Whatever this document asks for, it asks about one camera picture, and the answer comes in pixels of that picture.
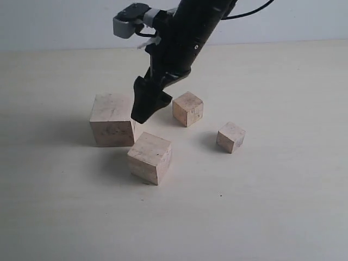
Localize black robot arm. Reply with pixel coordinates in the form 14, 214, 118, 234
131, 1, 235, 123

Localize second largest wooden cube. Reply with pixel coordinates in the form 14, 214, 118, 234
127, 132, 172, 185

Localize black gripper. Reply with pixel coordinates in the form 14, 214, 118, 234
131, 10, 218, 124

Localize smallest wooden cube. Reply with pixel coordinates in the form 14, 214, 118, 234
216, 122, 246, 153

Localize third largest wooden cube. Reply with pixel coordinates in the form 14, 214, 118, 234
172, 92, 203, 127

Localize black cable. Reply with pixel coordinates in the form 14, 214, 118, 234
224, 0, 275, 20

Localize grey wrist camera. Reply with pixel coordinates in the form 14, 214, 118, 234
113, 3, 160, 39

